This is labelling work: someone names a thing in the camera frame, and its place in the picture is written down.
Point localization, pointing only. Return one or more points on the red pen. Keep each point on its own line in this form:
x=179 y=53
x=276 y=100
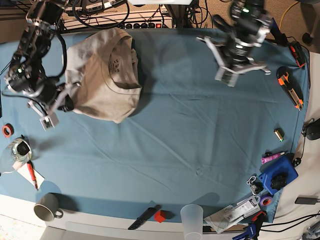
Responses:
x=32 y=174

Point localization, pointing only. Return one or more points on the red cube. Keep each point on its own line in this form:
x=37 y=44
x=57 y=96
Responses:
x=160 y=216

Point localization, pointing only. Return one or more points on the blue case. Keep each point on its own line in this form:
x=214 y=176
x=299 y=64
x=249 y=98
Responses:
x=278 y=175

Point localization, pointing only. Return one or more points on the purple tape roll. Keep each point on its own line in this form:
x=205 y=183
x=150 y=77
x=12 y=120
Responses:
x=266 y=200

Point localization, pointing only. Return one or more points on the purple glue tube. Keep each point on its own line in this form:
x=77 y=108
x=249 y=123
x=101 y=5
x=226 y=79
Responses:
x=268 y=156

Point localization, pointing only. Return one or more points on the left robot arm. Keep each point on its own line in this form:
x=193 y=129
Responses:
x=251 y=25

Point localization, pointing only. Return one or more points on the blue handled tool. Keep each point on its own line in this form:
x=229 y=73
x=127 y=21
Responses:
x=279 y=37

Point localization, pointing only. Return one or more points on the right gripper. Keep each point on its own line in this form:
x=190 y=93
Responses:
x=51 y=97

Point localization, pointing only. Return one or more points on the white paper note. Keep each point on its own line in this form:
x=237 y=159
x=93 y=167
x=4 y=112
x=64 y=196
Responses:
x=23 y=171

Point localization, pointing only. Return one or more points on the black phone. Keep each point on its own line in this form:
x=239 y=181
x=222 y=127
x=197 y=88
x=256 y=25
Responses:
x=306 y=201

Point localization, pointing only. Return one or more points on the keyring with carabiner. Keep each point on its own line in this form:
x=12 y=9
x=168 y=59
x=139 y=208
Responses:
x=255 y=186

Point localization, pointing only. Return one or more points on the packaged item card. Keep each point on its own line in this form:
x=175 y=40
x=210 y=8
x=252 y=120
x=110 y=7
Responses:
x=233 y=214

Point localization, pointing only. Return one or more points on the black computer mouse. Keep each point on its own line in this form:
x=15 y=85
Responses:
x=312 y=131

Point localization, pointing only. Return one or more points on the blue table cloth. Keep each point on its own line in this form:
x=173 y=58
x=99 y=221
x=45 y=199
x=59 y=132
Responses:
x=192 y=139

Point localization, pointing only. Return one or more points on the orange black utility knife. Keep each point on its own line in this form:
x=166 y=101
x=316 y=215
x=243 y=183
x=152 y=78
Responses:
x=290 y=86

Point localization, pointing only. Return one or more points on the clear tape roll with holder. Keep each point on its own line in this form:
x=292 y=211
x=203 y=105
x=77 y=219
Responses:
x=15 y=155

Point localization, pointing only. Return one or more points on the beige T-shirt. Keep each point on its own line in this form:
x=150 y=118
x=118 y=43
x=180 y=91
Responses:
x=106 y=66

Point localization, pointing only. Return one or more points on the power strip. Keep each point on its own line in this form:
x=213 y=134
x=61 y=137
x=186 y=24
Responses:
x=157 y=24

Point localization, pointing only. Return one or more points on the grey ceramic mug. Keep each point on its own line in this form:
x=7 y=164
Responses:
x=47 y=208

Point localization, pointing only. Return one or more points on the orange black tool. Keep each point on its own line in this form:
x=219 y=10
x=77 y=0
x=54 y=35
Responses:
x=297 y=53

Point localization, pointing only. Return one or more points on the red tape roll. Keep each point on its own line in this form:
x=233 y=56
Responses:
x=7 y=130

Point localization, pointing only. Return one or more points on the green yellow battery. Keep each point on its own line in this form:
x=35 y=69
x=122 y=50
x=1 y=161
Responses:
x=279 y=134

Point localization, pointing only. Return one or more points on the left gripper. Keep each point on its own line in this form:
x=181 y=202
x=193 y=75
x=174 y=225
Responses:
x=233 y=57

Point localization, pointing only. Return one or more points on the translucent plastic cup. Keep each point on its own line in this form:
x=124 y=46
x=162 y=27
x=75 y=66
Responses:
x=192 y=221

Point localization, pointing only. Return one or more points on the blue black clamp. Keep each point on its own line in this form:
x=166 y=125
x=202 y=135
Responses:
x=253 y=229

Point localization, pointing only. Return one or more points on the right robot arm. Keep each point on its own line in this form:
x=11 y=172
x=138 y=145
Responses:
x=26 y=77

